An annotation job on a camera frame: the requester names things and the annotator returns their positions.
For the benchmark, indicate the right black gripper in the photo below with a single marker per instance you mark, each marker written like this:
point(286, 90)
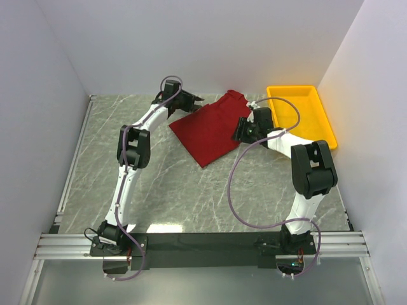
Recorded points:
point(241, 126)

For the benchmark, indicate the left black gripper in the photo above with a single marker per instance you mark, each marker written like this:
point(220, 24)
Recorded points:
point(191, 107)

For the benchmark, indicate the red t shirt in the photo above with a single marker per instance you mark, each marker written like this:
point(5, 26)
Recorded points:
point(207, 133)

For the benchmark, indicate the yellow plastic tray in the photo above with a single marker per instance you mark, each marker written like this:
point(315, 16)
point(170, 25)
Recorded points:
point(314, 124)

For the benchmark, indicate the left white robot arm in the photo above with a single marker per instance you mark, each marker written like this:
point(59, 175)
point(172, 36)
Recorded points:
point(133, 155)

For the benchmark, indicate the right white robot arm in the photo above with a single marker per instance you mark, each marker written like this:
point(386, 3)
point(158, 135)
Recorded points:
point(312, 170)

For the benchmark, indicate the black base beam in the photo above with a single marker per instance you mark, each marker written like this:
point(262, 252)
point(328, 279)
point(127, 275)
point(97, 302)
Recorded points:
point(195, 250)

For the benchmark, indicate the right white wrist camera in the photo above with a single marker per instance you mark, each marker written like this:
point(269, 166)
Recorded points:
point(252, 107)

